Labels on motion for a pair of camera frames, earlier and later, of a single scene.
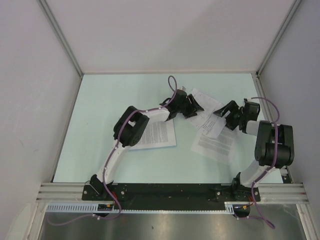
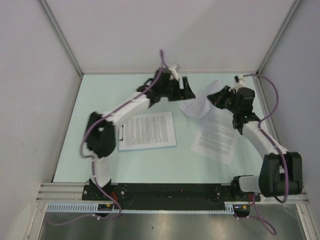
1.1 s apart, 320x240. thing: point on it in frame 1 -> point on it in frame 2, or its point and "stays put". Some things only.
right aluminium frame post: x=291 y=13 stays put
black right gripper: x=232 y=106 -> x=217 y=98
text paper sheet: x=157 y=134 stays put
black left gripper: x=192 y=109 -> x=183 y=94
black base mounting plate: x=168 y=196 stays put
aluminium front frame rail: x=74 y=191 stays put
